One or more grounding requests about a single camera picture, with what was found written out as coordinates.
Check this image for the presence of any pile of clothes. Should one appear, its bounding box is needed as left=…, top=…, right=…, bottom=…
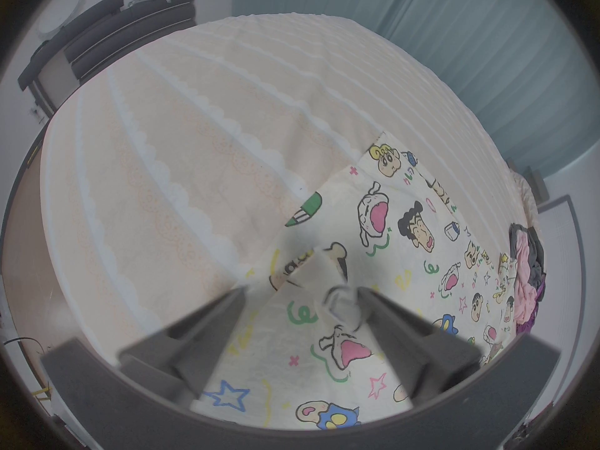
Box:
left=508, top=223, right=547, bottom=334

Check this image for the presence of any grey bedside table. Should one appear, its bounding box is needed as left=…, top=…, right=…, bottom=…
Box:
left=521, top=164, right=547, bottom=200

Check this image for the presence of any white printed pyjama top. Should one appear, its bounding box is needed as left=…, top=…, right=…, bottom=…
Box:
left=190, top=132, right=521, bottom=430

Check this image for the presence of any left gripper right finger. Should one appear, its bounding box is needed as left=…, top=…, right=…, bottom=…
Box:
left=357, top=286, right=483, bottom=404

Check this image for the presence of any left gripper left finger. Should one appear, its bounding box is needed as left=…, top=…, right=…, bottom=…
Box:
left=117, top=285, right=249, bottom=399

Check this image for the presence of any bed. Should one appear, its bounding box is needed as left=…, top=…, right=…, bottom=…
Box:
left=39, top=12, right=589, bottom=346

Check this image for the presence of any blue-green curtain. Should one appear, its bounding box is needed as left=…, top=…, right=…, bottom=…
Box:
left=233, top=0, right=600, bottom=177

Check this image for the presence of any round white mirror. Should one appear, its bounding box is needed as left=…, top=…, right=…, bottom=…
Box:
left=37, top=0, right=87, bottom=34

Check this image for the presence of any dark dressing table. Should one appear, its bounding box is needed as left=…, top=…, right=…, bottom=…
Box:
left=18, top=0, right=125, bottom=116

